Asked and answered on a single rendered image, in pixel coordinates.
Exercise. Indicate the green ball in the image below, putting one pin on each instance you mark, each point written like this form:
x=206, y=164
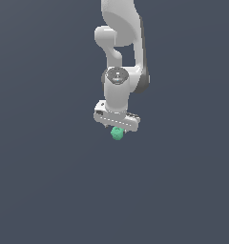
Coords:
x=116, y=133

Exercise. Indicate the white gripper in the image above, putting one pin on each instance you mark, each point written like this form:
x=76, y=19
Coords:
x=119, y=120

